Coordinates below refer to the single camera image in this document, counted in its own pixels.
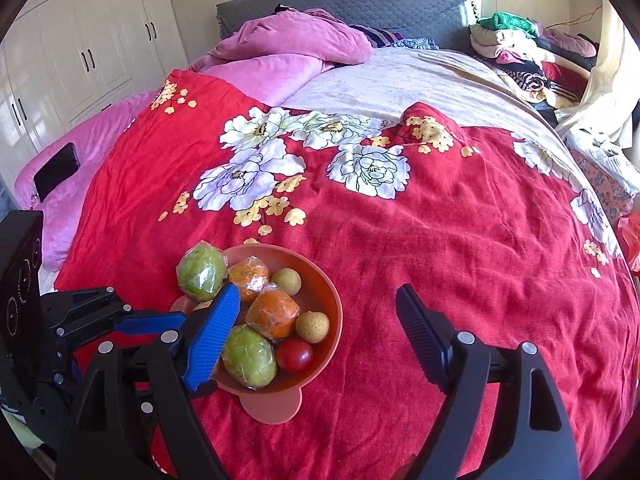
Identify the green knit garment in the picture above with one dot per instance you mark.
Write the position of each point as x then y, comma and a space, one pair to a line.
507, 21

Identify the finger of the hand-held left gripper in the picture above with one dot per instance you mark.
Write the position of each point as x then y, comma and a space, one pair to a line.
145, 406
150, 321

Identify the pink pillow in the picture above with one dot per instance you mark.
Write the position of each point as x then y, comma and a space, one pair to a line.
300, 35

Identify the white wardrobe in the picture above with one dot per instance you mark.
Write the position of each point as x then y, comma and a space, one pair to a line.
75, 35

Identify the longan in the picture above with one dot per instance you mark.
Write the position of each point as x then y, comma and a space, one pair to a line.
312, 327
286, 281

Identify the pink quilt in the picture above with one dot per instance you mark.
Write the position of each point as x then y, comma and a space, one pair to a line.
100, 140

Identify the pile of folded clothes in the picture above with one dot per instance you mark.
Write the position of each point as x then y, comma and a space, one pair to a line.
525, 65

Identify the cream curtain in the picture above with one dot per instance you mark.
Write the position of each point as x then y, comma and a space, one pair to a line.
615, 75

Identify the beige blanket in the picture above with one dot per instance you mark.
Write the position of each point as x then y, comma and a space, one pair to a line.
400, 80

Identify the pink plastic bowl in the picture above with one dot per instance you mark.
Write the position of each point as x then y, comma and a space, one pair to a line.
325, 310

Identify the plastic-wrapped green fruit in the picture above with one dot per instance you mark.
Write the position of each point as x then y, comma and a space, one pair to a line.
248, 357
201, 272

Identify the red floral blanket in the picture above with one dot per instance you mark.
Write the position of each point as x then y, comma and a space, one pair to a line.
450, 240

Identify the grey padded headboard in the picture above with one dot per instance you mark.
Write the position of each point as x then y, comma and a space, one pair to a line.
400, 0

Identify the black phone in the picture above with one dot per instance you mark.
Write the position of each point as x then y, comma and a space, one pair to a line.
56, 171

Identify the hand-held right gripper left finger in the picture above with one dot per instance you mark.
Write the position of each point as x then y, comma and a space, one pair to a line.
212, 335

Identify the striped purple pillow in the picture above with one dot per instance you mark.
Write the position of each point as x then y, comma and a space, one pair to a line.
377, 36

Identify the red plastic bag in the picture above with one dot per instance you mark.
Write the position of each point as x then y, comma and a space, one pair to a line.
631, 235

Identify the plastic-wrapped orange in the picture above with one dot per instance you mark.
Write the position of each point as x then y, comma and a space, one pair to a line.
273, 316
248, 278

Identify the red tomato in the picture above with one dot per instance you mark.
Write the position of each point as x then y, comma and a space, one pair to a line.
295, 355

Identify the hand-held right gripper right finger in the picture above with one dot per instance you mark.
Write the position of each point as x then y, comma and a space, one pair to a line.
420, 340

